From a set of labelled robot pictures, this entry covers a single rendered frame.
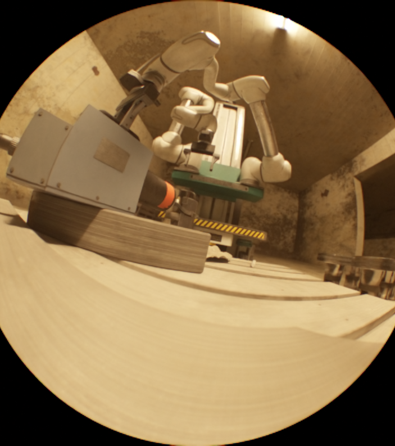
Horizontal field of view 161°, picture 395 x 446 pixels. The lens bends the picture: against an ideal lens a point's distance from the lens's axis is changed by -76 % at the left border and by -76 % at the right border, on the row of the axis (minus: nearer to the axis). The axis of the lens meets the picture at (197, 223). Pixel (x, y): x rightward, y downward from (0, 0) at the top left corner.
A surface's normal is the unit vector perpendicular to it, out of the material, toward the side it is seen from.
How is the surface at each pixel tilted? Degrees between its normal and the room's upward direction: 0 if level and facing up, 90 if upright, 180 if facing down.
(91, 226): 90
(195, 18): 180
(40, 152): 90
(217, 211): 90
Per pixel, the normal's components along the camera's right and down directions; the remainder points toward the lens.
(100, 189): 0.89, 0.15
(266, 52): -0.21, 0.97
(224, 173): 0.00, -0.09
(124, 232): 0.32, -0.02
